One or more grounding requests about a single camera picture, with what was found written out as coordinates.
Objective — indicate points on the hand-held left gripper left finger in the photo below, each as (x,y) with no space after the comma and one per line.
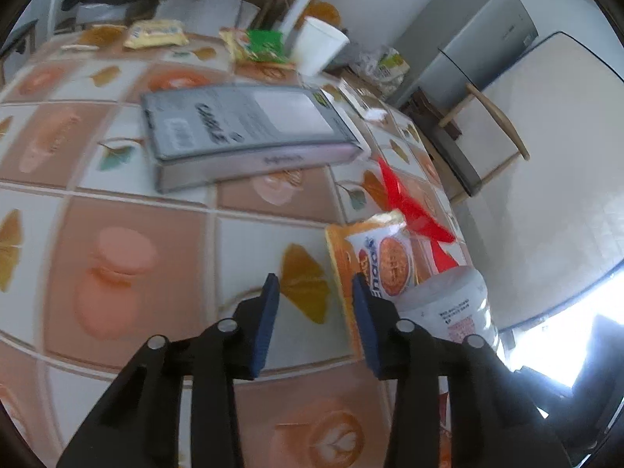
(265,324)

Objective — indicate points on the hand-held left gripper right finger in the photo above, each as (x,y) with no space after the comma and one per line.
(366,324)

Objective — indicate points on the orange snack packet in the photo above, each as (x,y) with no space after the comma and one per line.
(385,258)

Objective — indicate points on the white bottle with red cap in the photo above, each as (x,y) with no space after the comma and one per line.
(448,297)

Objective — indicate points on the red plastic wrapper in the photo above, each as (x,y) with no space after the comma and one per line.
(414,209)

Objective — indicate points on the grey cardboard box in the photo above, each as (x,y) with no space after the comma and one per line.
(234,122)

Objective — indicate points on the wooden chair with dark seat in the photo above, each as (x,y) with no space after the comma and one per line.
(456,156)

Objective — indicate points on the patterned tablecloth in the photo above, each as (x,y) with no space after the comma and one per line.
(122,190)

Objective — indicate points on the dark wooden stool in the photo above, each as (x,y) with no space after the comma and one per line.
(429,112)

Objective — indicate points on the small white brown packet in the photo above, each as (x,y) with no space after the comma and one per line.
(363,100)

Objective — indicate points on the crumpled white plastic bag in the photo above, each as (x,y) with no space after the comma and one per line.
(365,68)

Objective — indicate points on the green and white bag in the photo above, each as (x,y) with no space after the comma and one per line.
(392,66)

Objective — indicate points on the green snack packet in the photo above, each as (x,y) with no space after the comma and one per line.
(265,44)

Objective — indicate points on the yellow snack packet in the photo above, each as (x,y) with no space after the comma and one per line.
(234,44)
(153,34)

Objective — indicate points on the white paper cup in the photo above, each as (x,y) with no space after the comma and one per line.
(317,46)

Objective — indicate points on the grey refrigerator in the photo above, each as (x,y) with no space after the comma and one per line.
(468,24)

